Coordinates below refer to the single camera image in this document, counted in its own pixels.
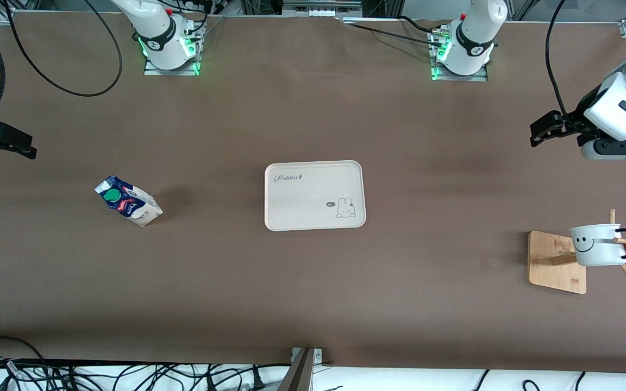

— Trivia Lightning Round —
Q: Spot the white smiley mug black handle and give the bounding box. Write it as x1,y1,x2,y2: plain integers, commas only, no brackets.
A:
569,223,626,267

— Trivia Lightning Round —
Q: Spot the blue white milk carton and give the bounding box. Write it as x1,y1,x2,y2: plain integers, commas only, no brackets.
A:
94,175,164,228

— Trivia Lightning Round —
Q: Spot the cream rabbit print tray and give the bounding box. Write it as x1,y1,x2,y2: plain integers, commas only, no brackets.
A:
264,160,367,232

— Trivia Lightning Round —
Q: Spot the wooden mug tree stand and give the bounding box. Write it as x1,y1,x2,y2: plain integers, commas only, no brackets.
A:
528,209,626,295

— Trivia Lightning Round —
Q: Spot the grey equipment box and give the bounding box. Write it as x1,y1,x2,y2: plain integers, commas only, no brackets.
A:
282,0,364,17

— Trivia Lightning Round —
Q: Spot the aluminium profile post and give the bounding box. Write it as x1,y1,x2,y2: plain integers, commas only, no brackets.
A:
278,348,324,391

